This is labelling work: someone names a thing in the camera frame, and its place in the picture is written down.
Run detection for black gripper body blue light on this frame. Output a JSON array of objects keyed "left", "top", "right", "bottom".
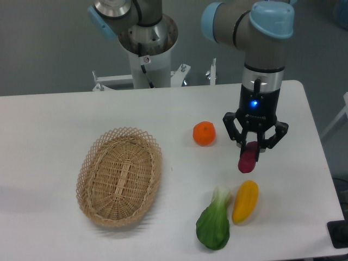
[{"left": 236, "top": 85, "right": 280, "bottom": 134}]

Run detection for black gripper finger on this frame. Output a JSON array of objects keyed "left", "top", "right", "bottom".
[
  {"left": 256, "top": 121, "right": 289, "bottom": 161},
  {"left": 222, "top": 110, "right": 247, "bottom": 155}
]

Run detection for purple sweet potato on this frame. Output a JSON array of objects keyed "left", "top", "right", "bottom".
[{"left": 238, "top": 141, "right": 258, "bottom": 173}]

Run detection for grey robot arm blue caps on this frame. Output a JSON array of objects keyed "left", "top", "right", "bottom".
[{"left": 88, "top": 1, "right": 294, "bottom": 161}]

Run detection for woven wicker basket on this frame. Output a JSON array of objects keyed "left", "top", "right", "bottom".
[{"left": 76, "top": 127, "right": 162, "bottom": 228}]

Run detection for orange tangerine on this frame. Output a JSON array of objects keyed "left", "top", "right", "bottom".
[{"left": 192, "top": 121, "right": 216, "bottom": 146}]

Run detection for yellow mango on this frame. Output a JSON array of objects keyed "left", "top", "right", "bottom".
[{"left": 232, "top": 180, "right": 259, "bottom": 225}]

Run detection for green bok choy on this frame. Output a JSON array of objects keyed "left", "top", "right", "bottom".
[{"left": 196, "top": 187, "right": 231, "bottom": 251}]

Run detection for black device at table edge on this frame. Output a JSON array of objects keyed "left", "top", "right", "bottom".
[{"left": 327, "top": 220, "right": 347, "bottom": 249}]

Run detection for white frame at right edge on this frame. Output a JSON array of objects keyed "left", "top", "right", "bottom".
[{"left": 320, "top": 92, "right": 348, "bottom": 141}]

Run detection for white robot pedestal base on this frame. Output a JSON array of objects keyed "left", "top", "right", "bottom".
[{"left": 91, "top": 14, "right": 220, "bottom": 91}]

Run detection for black cable on pedestal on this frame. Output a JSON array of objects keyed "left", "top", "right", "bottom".
[{"left": 136, "top": 42, "right": 155, "bottom": 89}]

